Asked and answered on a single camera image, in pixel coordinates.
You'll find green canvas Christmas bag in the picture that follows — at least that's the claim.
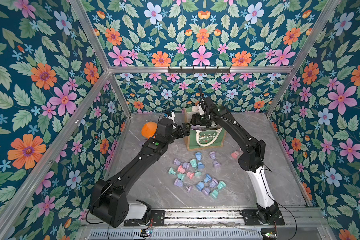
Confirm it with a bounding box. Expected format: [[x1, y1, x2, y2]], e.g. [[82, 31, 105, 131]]
[[184, 107, 227, 151]]

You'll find pink hourglass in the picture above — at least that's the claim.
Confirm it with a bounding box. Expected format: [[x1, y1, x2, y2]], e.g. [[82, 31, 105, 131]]
[[231, 151, 240, 160]]

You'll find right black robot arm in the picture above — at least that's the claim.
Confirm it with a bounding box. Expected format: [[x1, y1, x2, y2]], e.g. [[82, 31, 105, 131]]
[[191, 94, 280, 225]]

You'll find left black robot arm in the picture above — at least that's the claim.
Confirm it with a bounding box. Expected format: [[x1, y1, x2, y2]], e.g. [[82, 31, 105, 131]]
[[89, 118, 191, 228]]

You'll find blue hourglass near bag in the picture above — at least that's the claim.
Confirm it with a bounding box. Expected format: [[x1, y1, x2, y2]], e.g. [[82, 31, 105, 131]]
[[195, 152, 202, 161]]

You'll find green hourglass left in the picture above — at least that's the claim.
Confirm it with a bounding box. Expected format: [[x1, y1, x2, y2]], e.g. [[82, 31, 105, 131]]
[[168, 167, 177, 176]]

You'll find purple hourglass centre right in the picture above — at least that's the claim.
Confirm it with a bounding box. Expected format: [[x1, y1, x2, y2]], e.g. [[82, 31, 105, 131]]
[[213, 161, 221, 169]]

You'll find purple hourglass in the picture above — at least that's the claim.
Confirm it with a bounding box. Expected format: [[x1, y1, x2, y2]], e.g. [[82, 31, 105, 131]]
[[174, 178, 184, 188], [213, 161, 221, 169]]

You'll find purple hourglass bottom left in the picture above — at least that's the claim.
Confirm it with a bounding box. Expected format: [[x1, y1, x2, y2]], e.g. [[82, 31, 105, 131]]
[[174, 178, 184, 188]]

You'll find blue hourglass bottom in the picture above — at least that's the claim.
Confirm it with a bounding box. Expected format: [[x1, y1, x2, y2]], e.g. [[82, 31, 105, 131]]
[[195, 182, 205, 191]]

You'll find green hourglass bottom right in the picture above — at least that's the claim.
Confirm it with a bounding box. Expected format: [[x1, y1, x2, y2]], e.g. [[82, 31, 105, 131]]
[[209, 181, 227, 200]]

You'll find orange whale toy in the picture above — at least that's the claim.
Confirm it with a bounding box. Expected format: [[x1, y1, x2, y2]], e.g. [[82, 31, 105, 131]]
[[141, 122, 158, 139]]

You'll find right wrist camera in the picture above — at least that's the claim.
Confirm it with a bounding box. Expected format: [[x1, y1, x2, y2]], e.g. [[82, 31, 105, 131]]
[[192, 102, 205, 115]]

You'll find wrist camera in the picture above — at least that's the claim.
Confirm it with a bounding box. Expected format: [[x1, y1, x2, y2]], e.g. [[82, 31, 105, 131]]
[[163, 111, 175, 122], [192, 102, 205, 115]]

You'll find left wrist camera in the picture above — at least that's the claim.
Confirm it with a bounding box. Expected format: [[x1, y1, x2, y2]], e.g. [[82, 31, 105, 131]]
[[163, 111, 175, 122]]

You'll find black hook rail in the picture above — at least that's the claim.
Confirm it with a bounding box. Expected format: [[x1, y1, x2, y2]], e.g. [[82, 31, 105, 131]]
[[167, 66, 231, 75]]

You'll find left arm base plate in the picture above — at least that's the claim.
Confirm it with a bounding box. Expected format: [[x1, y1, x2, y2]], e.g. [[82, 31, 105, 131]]
[[123, 210, 166, 227]]

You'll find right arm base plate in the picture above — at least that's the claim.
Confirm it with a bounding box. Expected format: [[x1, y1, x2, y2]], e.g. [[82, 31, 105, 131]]
[[241, 210, 285, 226]]

